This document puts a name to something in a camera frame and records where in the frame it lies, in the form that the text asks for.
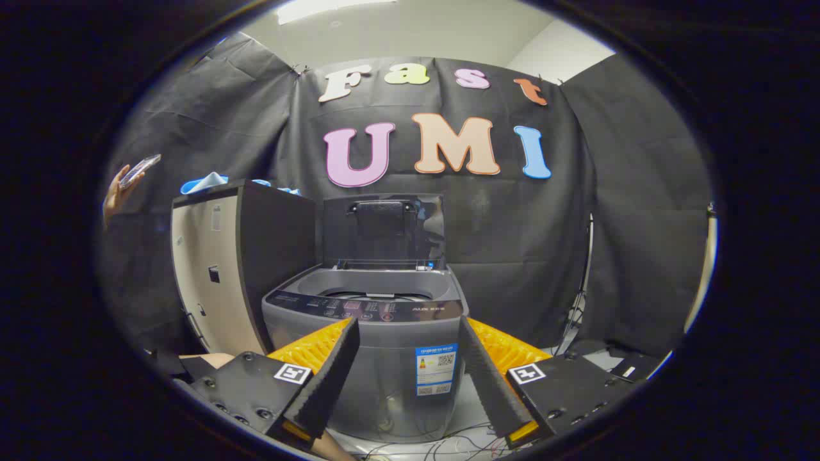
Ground gray washing machine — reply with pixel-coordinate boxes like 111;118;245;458
261;266;470;444

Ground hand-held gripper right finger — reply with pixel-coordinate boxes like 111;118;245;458
457;316;638;449

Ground black backdrop cloth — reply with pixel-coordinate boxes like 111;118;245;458
99;32;715;359

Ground floor cables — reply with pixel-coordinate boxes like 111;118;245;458
359;423;513;461

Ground light blue shirt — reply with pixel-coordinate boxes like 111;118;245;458
180;172;302;196

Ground beige and black cabinet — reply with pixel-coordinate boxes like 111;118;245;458
170;179;318;357

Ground black light stand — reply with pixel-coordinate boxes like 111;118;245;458
554;214;595;356

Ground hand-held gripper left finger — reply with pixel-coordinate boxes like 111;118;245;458
190;317;361;451

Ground white pole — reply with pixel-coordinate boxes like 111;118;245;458
684;204;717;334

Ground dark washing machine lid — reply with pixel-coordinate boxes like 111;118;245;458
322;194;447;271

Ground ceiling light panel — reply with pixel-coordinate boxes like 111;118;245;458
275;0;398;25

